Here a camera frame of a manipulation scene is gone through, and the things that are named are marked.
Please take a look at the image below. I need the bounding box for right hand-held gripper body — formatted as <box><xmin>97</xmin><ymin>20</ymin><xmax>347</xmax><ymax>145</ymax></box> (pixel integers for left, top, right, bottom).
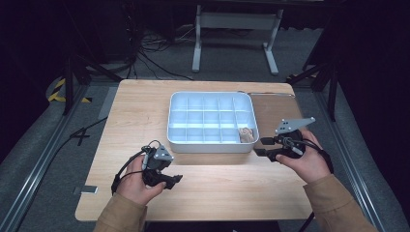
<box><xmin>273</xmin><ymin>116</ymin><xmax>316</xmax><ymax>162</ymax></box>

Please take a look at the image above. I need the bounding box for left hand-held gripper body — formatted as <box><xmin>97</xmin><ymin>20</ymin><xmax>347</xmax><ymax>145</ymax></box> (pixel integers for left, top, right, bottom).
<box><xmin>141</xmin><ymin>144</ymin><xmax>175</xmax><ymax>189</ymax></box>

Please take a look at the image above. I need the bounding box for person's right hand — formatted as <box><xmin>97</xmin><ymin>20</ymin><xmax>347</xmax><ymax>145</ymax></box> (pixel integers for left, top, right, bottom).
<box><xmin>275</xmin><ymin>129</ymin><xmax>334</xmax><ymax>185</ymax></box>

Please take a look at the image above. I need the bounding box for person's left hand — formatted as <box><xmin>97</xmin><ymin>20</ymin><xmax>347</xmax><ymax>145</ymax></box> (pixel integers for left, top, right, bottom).
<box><xmin>115</xmin><ymin>154</ymin><xmax>167</xmax><ymax>207</ymax></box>

